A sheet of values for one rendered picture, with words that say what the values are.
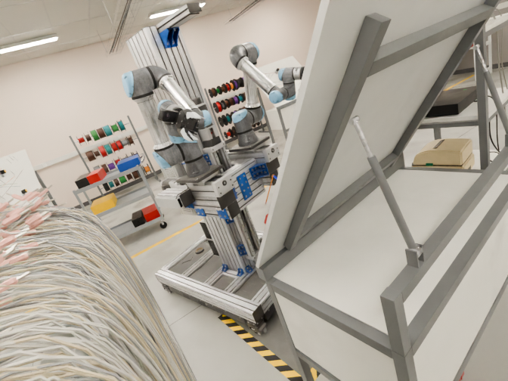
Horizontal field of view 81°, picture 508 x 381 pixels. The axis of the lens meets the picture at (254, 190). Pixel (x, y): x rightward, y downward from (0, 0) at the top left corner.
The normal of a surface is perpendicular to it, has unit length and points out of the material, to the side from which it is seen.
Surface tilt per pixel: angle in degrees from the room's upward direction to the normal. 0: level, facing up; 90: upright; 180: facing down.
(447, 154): 90
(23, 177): 50
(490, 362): 0
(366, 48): 90
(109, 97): 90
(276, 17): 90
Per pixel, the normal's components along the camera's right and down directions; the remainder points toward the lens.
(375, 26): -0.73, 0.46
